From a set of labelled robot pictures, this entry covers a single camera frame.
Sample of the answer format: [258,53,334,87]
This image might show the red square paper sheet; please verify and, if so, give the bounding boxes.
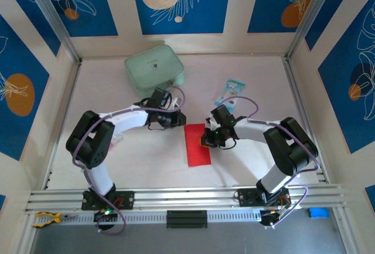
[183,123,212,167]

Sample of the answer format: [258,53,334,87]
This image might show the blue white snack packet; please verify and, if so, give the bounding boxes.
[214,77,247,113]

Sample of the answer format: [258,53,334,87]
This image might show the mint green zip pouch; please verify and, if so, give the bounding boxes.
[124,45,186,100]

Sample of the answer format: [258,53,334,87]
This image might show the small black controller board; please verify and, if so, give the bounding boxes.
[259,206,292,229]
[93,208,118,232]

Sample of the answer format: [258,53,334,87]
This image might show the small blue block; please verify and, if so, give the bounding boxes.
[307,206,330,219]

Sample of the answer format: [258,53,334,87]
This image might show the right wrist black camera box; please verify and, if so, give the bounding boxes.
[210,104,237,127]

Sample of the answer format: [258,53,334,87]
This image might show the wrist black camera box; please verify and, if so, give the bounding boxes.
[210,104,237,127]
[149,87,181,110]

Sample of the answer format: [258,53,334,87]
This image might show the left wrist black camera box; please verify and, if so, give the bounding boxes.
[149,87,181,110]

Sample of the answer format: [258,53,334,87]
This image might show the aluminium cross rail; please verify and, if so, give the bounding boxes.
[25,183,351,212]

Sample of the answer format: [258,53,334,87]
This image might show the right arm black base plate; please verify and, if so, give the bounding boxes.
[237,188,291,208]

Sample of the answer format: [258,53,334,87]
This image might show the black ribbed bracket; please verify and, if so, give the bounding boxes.
[166,210,208,229]

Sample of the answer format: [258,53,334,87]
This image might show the aluminium side rail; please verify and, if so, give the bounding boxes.
[43,60,83,191]
[282,56,329,184]

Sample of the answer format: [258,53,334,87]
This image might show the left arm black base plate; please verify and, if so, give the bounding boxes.
[81,189,135,211]

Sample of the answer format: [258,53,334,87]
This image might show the slotted grey cable duct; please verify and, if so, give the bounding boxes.
[32,209,263,227]

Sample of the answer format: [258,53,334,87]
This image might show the aluminium frame post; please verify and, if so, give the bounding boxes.
[284,0,342,61]
[22,0,83,63]

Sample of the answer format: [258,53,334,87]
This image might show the yellow handled pliers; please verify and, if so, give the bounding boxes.
[32,211,79,228]

